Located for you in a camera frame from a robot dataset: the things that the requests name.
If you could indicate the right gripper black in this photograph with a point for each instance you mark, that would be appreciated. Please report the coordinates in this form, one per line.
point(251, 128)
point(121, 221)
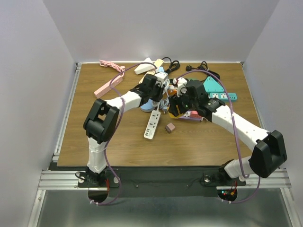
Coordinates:
point(173, 100)

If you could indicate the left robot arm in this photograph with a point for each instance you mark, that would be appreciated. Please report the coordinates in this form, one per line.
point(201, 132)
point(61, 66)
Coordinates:
point(100, 124)

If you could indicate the teal triangular power strip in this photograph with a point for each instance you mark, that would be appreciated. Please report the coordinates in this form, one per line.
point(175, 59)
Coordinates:
point(212, 86)

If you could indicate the round light blue socket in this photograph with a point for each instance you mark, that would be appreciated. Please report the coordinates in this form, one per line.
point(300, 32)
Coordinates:
point(147, 107)

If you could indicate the yellow cube socket adapter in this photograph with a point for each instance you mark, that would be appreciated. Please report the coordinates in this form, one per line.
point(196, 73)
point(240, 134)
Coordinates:
point(174, 111)

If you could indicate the small pink plug adapter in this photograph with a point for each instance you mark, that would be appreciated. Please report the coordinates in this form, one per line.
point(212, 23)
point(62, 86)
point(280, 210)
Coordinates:
point(170, 127)

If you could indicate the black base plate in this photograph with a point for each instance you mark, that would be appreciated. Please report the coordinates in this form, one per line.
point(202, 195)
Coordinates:
point(170, 181)

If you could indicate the orange power strip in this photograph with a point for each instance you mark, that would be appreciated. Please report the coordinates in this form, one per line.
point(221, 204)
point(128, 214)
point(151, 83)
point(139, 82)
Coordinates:
point(171, 90)

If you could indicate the white usb power strip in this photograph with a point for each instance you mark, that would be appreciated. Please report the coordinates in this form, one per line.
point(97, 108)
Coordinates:
point(152, 124)

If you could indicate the teal long power strip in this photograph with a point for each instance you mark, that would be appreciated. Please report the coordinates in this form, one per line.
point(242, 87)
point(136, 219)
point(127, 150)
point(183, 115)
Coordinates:
point(223, 96)

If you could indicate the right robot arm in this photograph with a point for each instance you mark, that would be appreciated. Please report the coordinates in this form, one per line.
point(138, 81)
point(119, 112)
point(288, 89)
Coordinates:
point(268, 148)

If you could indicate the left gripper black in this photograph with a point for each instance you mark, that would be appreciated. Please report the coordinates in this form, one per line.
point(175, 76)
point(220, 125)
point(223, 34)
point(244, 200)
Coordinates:
point(160, 89)

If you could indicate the purple pink power strip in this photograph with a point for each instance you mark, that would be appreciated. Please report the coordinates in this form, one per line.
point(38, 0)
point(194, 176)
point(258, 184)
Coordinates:
point(191, 115)

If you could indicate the white triangular power strip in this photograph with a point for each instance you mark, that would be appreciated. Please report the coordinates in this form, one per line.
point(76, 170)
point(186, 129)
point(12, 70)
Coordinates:
point(143, 68)

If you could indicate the beige wooden power strip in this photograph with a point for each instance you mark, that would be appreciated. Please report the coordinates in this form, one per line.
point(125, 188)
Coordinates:
point(158, 63)

